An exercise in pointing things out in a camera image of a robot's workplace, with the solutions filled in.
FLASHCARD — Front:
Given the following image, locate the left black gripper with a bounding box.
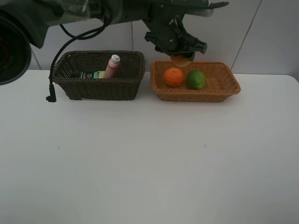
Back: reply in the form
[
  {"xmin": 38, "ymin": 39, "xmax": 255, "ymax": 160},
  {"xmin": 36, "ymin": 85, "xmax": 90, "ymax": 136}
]
[{"xmin": 142, "ymin": 3, "xmax": 207, "ymax": 62}]

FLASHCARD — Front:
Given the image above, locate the light orange wicker basket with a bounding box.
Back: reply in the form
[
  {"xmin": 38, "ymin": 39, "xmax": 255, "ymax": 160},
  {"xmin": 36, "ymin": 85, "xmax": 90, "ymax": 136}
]
[{"xmin": 150, "ymin": 60, "xmax": 241, "ymax": 102}]

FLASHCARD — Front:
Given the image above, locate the orange tangerine fruit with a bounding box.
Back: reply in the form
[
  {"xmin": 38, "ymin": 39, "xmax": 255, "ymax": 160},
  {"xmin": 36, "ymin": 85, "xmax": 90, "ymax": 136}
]
[{"xmin": 163, "ymin": 68, "xmax": 184, "ymax": 87}]

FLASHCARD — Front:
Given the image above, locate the dark green pump bottle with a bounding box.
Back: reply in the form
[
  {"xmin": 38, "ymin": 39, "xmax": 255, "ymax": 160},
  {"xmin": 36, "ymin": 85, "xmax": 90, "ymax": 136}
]
[{"xmin": 79, "ymin": 71, "xmax": 105, "ymax": 79}]

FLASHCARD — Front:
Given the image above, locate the black cable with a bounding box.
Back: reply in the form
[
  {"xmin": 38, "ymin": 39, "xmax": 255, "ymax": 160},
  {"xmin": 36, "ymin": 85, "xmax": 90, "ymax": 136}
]
[{"xmin": 45, "ymin": 18, "xmax": 110, "ymax": 103}]

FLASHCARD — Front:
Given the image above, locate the red orange round bun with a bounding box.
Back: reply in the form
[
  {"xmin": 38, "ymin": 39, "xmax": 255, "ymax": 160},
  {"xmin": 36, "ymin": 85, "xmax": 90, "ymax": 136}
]
[{"xmin": 171, "ymin": 55, "xmax": 191, "ymax": 67}]

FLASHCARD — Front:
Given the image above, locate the translucent purple plastic cup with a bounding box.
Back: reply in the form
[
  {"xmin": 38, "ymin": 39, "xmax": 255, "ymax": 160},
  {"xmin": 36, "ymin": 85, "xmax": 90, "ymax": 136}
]
[{"xmin": 119, "ymin": 58, "xmax": 140, "ymax": 79}]

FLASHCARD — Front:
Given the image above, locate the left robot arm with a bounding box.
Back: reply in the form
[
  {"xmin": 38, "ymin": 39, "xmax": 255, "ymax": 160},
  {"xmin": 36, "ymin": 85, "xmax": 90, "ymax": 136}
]
[{"xmin": 0, "ymin": 0, "xmax": 218, "ymax": 85}]

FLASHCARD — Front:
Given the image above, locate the pink dish soap bottle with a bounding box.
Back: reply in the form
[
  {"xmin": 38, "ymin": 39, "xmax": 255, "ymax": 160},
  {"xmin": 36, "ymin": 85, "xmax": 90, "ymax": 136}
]
[{"xmin": 103, "ymin": 54, "xmax": 121, "ymax": 79}]

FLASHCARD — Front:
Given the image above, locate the green lime fruit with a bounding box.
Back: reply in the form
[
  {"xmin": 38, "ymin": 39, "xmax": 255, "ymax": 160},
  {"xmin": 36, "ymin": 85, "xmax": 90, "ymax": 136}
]
[{"xmin": 187, "ymin": 70, "xmax": 206, "ymax": 91}]

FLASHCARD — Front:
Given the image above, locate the dark brown wicker basket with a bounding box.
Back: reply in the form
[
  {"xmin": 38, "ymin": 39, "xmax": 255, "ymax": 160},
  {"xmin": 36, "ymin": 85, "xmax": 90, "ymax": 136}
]
[{"xmin": 52, "ymin": 50, "xmax": 145, "ymax": 100}]

